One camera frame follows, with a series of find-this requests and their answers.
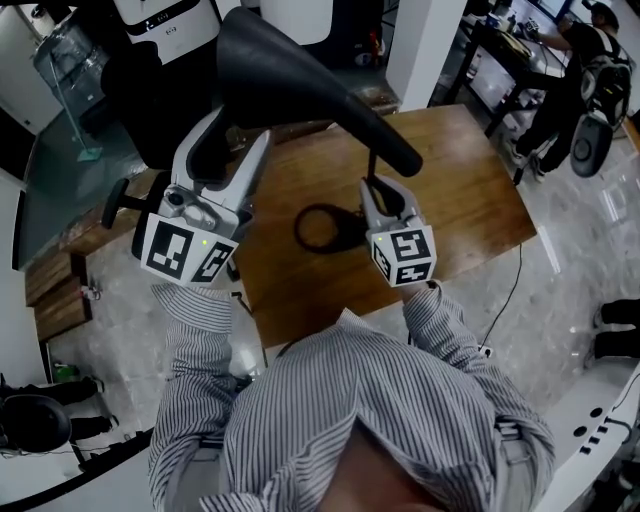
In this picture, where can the person's striped shirt torso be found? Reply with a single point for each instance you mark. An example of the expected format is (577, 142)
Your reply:
(350, 400)

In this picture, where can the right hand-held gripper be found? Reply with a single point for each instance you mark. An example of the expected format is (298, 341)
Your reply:
(407, 250)

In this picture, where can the round grey black device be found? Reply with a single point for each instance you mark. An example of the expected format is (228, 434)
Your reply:
(590, 145)

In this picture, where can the white black machine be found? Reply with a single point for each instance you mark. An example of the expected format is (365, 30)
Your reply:
(165, 20)

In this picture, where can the person's right forearm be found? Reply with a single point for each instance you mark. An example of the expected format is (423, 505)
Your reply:
(440, 325)

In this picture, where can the black office chair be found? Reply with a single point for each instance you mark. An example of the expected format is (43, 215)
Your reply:
(150, 100)

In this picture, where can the black metal workbench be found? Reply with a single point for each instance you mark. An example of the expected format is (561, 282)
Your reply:
(505, 65)

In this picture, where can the wooden table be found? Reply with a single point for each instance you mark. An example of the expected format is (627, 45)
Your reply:
(460, 200)

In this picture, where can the green floor squeegee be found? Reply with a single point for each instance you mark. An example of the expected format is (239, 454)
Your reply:
(89, 152)

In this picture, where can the white power plug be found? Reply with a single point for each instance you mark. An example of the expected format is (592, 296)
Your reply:
(486, 351)

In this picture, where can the person's left forearm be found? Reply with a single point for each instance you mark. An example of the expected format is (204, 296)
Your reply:
(197, 330)

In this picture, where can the wooden stepped bench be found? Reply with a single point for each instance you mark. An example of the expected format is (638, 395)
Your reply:
(57, 290)

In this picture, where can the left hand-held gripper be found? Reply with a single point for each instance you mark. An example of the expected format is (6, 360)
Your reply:
(167, 247)

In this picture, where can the dark glass desk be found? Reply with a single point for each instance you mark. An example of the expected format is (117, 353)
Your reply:
(75, 200)

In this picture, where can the white curved desk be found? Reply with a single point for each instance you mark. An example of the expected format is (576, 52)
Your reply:
(60, 480)
(595, 430)

